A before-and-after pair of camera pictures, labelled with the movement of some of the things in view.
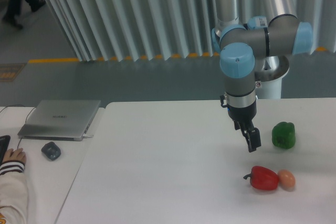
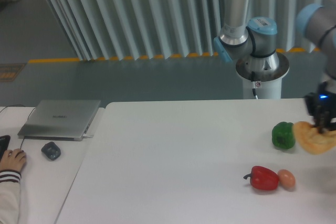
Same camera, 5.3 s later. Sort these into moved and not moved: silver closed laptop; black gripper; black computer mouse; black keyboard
Moved: black gripper
Not moved: black computer mouse; black keyboard; silver closed laptop
